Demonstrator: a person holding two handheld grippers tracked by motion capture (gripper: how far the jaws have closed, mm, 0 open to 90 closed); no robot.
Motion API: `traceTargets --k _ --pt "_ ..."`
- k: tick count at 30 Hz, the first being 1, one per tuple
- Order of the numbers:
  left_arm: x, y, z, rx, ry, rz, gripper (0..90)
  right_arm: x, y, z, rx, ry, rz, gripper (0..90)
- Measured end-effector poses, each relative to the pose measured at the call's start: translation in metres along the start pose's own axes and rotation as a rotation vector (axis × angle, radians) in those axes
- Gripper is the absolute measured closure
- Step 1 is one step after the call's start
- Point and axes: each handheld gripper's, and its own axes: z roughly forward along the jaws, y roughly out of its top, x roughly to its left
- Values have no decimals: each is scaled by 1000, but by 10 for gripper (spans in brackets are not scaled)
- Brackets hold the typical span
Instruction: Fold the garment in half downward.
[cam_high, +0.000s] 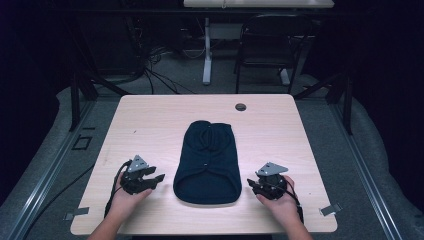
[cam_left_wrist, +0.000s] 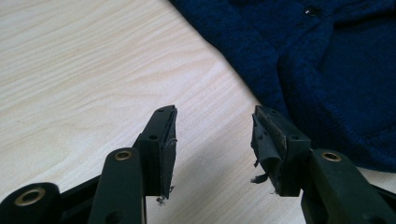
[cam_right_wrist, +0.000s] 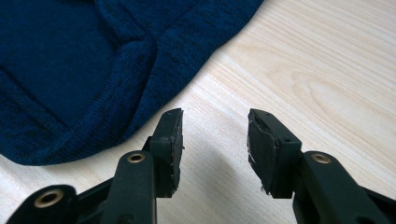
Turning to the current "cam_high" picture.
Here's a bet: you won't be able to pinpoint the person's right hand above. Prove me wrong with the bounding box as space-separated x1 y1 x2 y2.
255 175 302 229

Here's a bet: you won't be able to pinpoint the dark blue knit garment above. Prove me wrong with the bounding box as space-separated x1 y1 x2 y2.
172 120 243 205

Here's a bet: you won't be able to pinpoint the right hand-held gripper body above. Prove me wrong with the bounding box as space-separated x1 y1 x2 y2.
254 161 290 201

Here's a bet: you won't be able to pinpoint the person's left hand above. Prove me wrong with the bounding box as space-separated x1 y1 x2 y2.
109 172 154 222

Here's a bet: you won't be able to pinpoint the grey metal table bracket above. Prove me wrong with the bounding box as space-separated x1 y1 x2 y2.
63 206 91 222
319 202 343 217

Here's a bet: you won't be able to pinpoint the black floor cables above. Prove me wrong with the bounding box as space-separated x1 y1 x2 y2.
99 44 208 96

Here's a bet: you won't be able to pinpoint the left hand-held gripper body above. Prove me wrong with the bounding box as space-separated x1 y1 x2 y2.
119 154 158 196

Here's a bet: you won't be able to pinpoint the black metal stand frame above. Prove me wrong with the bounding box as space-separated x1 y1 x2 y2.
292 71 355 136

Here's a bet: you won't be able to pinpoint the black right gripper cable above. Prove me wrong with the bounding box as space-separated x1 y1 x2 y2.
283 181 305 224

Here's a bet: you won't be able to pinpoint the black folding chair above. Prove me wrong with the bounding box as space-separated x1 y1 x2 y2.
233 13 315 95

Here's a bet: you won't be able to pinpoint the grey metal floor rail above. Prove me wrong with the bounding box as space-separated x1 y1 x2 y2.
328 99 405 240
4 99 98 240

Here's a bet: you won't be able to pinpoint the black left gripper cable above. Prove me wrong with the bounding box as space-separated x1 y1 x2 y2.
103 159 133 218

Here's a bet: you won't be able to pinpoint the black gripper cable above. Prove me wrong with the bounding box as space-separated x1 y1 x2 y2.
103 159 133 218
283 181 305 224

